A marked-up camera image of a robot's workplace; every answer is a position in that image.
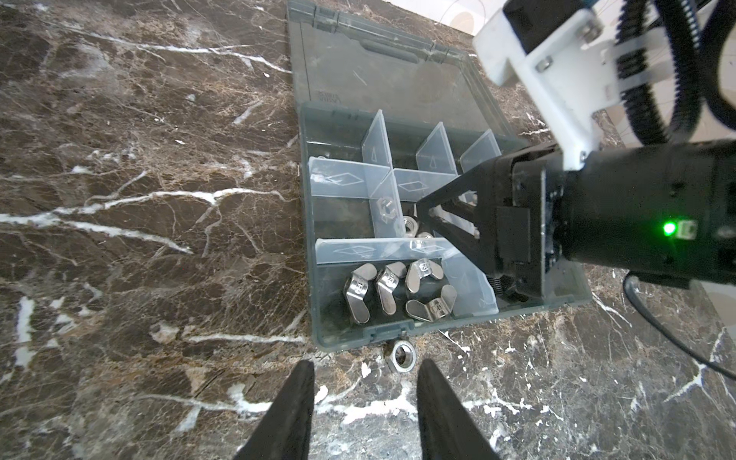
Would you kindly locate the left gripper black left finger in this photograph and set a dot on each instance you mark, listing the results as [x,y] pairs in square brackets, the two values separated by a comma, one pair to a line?
[286,428]

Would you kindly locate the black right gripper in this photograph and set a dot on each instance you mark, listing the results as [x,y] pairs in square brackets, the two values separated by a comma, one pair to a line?
[665,212]

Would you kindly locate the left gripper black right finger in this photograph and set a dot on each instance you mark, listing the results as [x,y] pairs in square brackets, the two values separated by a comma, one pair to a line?
[447,430]

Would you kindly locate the silver hex nut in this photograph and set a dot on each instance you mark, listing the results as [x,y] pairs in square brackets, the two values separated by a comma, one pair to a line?
[401,356]

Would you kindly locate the silver wing nut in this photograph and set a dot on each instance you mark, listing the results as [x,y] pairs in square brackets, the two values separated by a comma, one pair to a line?
[437,309]
[355,290]
[419,270]
[388,280]

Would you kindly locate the clear plastic compartment box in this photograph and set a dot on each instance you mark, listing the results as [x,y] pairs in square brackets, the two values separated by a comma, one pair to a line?
[387,118]

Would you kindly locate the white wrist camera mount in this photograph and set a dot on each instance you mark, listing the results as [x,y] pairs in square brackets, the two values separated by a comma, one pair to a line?
[554,49]

